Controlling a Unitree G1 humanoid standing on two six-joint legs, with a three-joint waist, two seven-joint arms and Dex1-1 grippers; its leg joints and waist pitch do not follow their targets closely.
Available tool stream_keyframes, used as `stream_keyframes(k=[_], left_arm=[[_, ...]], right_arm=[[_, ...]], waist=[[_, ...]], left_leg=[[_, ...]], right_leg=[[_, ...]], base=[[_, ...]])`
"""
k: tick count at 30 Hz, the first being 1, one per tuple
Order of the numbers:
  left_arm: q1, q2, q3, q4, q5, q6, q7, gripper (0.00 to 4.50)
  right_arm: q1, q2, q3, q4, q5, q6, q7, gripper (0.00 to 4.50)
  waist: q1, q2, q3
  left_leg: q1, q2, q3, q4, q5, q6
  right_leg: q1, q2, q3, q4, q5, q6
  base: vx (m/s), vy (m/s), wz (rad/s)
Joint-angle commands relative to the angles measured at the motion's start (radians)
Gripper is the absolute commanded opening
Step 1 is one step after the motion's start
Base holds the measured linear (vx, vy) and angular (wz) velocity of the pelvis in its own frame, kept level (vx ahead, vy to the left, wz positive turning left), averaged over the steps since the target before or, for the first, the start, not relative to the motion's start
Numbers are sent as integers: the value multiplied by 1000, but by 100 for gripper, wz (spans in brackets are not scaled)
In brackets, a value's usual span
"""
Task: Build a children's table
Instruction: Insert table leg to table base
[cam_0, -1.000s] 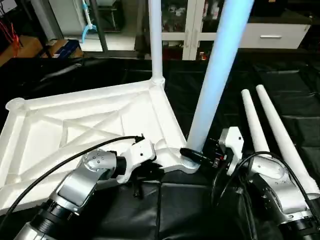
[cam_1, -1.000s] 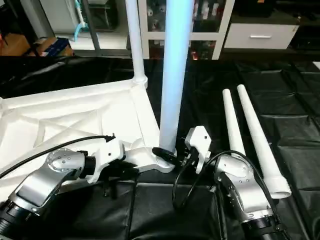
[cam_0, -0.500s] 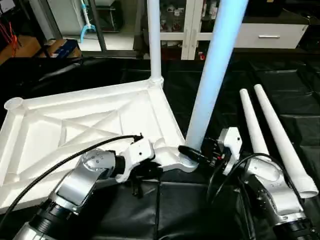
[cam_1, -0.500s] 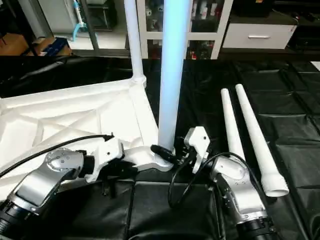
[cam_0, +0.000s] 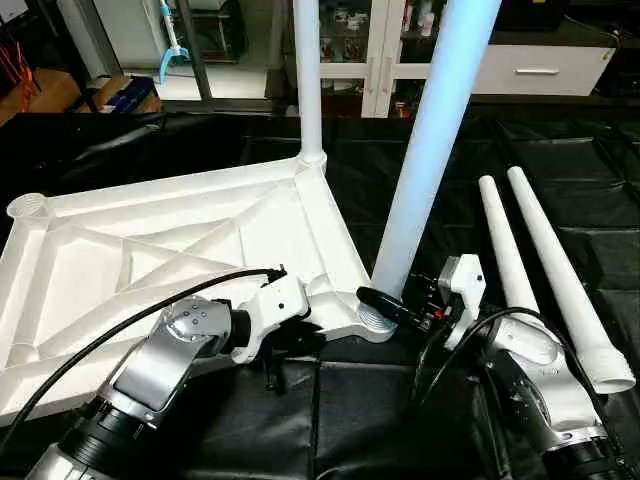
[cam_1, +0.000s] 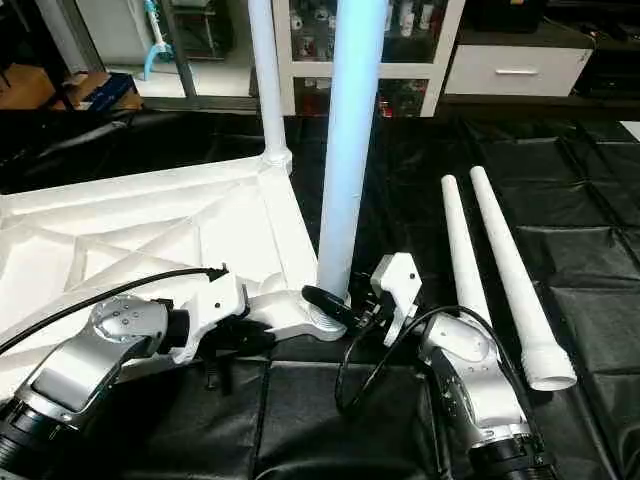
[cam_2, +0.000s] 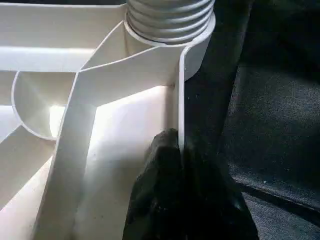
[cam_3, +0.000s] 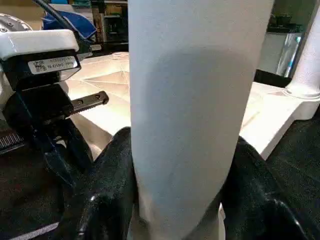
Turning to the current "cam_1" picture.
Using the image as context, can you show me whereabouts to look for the white plastic table top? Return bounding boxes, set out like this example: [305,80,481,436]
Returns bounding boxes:
[0,148,353,401]

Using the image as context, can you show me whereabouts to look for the white plastic table leg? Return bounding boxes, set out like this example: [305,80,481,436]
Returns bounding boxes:
[468,165,579,392]
[246,0,293,167]
[440,174,493,323]
[306,0,391,323]

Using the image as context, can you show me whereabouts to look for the black work mat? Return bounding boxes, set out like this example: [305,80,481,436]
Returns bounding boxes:
[0,105,640,480]

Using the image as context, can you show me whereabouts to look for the white drawer cabinet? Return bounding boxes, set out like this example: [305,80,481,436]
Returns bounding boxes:
[272,0,467,119]
[442,44,595,99]

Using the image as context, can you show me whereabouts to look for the small blue box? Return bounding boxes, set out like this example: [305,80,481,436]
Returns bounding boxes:
[70,72,143,111]

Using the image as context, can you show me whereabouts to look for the light blue hanger hook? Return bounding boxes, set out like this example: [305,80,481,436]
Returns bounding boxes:
[142,0,175,81]

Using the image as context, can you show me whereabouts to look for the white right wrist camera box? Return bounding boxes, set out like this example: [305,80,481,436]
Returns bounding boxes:
[370,252,423,347]

